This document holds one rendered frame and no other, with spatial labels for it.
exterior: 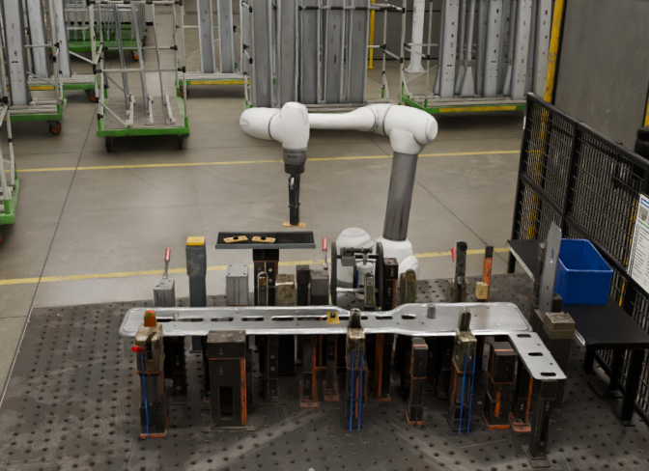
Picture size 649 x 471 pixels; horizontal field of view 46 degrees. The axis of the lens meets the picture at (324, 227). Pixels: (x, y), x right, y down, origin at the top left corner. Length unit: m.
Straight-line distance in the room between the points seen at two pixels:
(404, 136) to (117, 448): 1.57
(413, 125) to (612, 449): 1.37
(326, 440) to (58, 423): 0.89
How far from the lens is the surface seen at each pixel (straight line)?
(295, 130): 2.70
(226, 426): 2.59
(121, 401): 2.79
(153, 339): 2.41
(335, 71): 9.77
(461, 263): 2.78
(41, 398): 2.90
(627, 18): 4.80
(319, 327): 2.56
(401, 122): 3.07
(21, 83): 9.92
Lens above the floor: 2.20
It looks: 20 degrees down
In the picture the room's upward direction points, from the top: 1 degrees clockwise
